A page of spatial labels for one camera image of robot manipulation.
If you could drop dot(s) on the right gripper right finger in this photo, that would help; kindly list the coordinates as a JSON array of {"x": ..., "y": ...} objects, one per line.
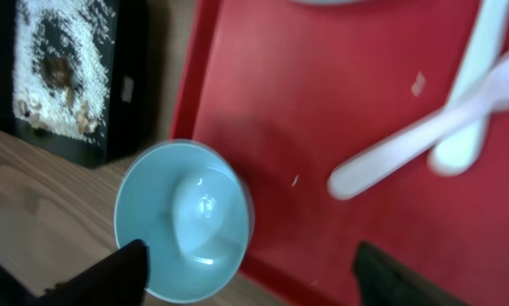
[{"x": 384, "y": 281}]

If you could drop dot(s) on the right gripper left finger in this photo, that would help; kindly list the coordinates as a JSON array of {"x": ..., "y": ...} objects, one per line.
[{"x": 118, "y": 279}]

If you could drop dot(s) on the light blue bowl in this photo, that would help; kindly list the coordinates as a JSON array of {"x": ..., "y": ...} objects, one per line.
[{"x": 192, "y": 211}]

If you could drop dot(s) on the white plastic spoon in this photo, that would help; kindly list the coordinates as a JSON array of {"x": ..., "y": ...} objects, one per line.
[{"x": 458, "y": 150}]

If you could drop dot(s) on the leftover rice and food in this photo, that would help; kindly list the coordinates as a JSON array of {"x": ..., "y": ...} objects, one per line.
[{"x": 62, "y": 65}]

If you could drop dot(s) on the white plastic fork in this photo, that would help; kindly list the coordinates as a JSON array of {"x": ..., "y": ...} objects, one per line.
[{"x": 374, "y": 164}]

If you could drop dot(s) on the light blue plate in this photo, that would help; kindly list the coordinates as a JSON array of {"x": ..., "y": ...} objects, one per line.
[{"x": 327, "y": 2}]

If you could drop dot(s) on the black waste tray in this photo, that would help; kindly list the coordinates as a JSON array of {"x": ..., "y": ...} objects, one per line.
[{"x": 126, "y": 91}]

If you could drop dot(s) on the red serving tray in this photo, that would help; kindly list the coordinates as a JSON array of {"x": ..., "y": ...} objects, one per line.
[{"x": 286, "y": 92}]

